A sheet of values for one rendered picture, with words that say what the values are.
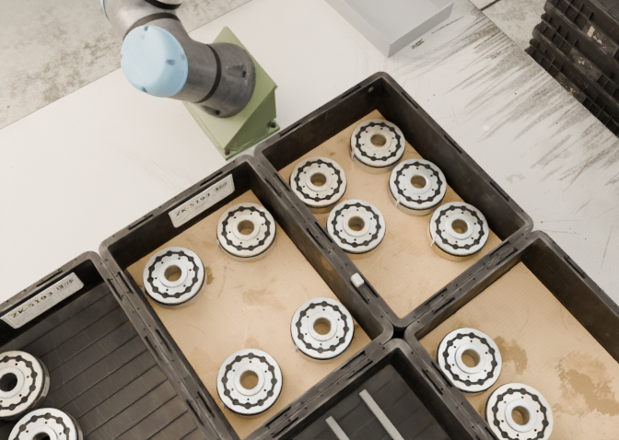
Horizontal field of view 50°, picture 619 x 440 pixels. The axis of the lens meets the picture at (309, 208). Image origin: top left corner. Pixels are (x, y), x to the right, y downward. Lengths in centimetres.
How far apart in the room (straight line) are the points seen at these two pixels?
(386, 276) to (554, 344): 30
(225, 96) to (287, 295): 41
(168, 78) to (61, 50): 146
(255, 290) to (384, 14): 79
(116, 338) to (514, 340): 66
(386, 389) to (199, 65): 65
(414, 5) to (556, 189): 56
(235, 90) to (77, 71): 131
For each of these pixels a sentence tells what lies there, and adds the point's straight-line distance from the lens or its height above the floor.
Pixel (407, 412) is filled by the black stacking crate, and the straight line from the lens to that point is 110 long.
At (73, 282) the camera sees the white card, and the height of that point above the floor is 89.
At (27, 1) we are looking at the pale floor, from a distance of 283.
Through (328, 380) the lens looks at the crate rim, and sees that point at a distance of 100.
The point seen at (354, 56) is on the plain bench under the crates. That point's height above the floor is 70.
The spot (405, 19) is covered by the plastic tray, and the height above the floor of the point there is 70.
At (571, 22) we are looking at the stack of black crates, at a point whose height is 49.
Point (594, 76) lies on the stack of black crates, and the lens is 209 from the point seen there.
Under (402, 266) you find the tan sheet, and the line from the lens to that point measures 117.
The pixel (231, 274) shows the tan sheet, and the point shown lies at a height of 83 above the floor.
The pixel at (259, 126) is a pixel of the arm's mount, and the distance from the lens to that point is 139.
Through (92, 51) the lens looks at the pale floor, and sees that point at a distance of 259.
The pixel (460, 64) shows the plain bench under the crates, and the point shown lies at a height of 70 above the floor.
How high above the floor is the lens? 191
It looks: 64 degrees down
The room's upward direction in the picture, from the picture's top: 1 degrees clockwise
